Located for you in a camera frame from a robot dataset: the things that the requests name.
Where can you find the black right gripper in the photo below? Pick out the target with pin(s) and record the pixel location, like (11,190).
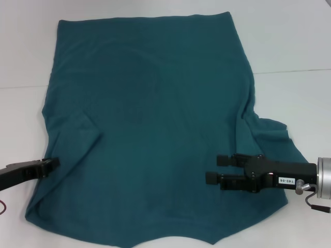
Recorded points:
(292,170)

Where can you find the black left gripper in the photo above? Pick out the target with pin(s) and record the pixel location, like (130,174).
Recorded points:
(18,173)

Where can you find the teal blue shirt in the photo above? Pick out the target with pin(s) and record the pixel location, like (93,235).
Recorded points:
(155,129)

